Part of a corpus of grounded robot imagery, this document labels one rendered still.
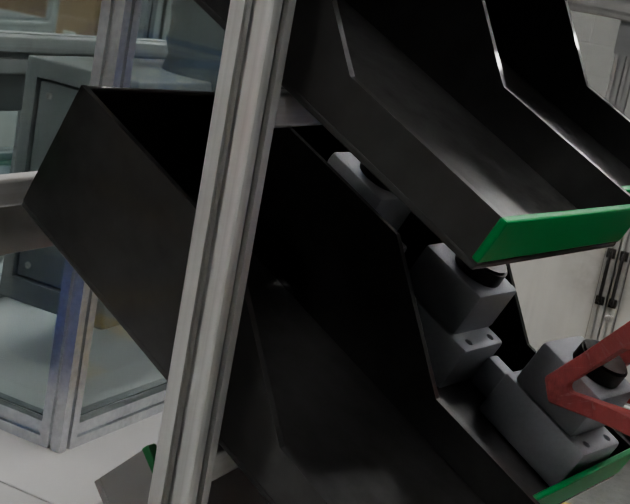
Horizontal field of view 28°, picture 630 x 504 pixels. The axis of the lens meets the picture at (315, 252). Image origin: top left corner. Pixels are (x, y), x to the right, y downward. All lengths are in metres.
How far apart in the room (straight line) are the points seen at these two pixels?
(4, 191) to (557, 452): 0.33
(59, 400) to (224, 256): 0.95
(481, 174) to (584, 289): 3.91
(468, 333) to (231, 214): 0.25
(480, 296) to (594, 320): 3.78
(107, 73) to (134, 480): 0.81
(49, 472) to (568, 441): 0.83
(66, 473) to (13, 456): 0.07
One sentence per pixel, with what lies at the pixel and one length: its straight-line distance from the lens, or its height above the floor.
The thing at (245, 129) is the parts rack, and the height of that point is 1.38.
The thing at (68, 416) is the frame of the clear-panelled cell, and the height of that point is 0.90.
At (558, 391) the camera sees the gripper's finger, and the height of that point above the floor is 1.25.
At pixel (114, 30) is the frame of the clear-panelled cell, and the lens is 1.36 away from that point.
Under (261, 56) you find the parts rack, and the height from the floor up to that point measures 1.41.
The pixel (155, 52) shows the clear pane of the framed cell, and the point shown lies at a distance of 1.43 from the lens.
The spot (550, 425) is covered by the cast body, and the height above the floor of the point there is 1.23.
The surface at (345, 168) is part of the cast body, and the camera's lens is 0.74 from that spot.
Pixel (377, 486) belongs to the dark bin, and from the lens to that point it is 0.60.
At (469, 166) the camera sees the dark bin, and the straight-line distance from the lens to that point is 0.56.
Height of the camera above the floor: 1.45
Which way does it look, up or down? 13 degrees down
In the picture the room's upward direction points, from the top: 11 degrees clockwise
